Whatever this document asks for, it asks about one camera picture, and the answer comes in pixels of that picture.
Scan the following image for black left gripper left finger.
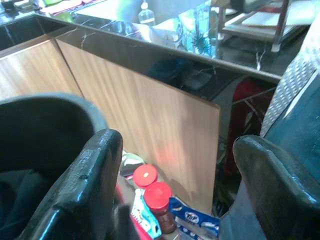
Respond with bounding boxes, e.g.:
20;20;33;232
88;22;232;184
16;128;124;240

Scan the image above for white teal printed packet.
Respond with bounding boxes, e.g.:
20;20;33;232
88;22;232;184
130;188;163;239

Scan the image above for dark plastic laundry basket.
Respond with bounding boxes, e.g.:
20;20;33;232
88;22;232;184
0;92;110;240

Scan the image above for wooden cabinet panel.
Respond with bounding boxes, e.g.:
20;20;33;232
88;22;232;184
0;37;221;215

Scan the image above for red lid plastic jar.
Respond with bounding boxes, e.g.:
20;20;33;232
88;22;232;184
132;163;159;189

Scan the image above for blue Top detergent packet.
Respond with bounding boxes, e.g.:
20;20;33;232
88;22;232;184
168;196;222;240

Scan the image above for red cap spice bottle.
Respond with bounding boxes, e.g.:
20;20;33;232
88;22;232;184
143;181;178;235

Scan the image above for grey checkered cloth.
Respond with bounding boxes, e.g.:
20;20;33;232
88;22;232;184
259;14;320;138

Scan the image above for dark blue garment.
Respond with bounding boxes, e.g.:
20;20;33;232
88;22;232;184
219;82;320;240

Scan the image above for black marble countertop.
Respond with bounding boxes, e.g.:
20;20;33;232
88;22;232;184
0;0;320;101

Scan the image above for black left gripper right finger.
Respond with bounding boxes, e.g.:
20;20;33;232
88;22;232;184
232;134;320;240

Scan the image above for clear plastic water bottle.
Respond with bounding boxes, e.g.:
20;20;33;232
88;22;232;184
138;1;156;26

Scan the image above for red gas cylinder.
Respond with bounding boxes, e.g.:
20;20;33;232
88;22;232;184
223;76;279;176

